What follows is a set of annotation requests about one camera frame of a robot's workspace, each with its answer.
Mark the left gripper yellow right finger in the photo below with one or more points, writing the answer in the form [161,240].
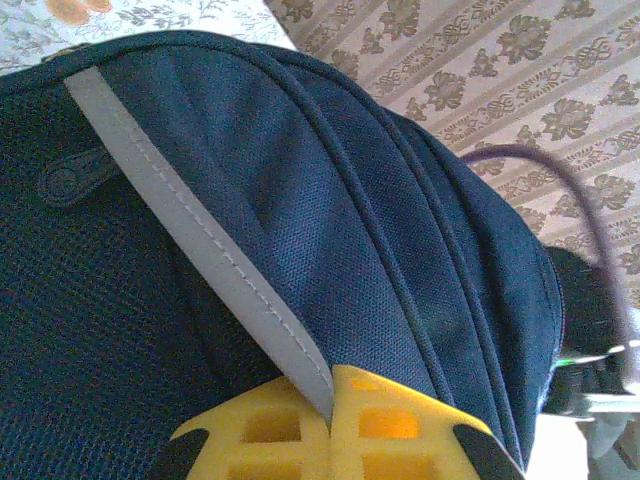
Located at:
[430,425]

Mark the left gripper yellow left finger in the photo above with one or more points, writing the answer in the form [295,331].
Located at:
[225,440]

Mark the navy blue backpack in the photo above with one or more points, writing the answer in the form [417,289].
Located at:
[350,225]

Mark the floral tablecloth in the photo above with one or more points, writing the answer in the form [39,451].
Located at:
[150,15]

